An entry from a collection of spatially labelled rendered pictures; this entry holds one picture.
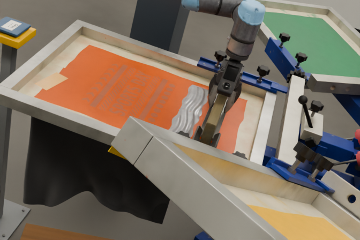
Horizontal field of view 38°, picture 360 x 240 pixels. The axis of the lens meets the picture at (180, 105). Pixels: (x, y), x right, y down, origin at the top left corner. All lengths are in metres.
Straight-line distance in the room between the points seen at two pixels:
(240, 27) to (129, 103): 0.43
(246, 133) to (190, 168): 1.19
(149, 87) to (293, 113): 0.48
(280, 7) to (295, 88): 0.97
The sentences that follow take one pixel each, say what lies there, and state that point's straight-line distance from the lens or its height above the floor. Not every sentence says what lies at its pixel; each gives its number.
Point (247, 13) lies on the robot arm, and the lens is 1.51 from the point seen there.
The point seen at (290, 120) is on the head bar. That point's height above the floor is 1.04.
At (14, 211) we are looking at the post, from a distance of 2.58.
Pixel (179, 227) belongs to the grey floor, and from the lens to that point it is 2.66.
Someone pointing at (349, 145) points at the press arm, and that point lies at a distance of 1.69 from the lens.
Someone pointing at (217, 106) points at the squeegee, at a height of 1.06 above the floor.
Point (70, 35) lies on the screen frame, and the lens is 1.91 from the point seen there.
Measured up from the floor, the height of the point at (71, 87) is 0.95.
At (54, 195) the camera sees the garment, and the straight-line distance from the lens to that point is 1.81.
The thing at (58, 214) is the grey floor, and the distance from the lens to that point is 2.59.
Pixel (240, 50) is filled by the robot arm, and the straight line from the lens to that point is 1.55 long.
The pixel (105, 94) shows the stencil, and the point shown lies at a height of 0.95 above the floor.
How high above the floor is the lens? 1.88
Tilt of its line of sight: 32 degrees down
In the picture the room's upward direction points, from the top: 17 degrees clockwise
